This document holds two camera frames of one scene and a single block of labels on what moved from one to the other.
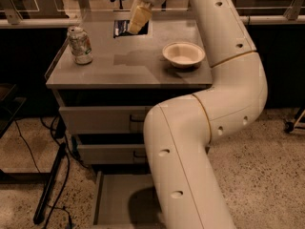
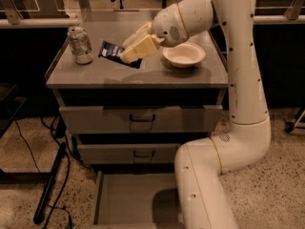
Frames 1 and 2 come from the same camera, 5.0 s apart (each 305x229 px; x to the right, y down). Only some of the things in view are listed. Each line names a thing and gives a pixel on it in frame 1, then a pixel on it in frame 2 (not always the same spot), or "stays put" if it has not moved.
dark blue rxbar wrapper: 121,27 → 111,52
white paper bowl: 183,54 stays put
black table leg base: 48,178 stays put
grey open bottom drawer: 126,201 stays put
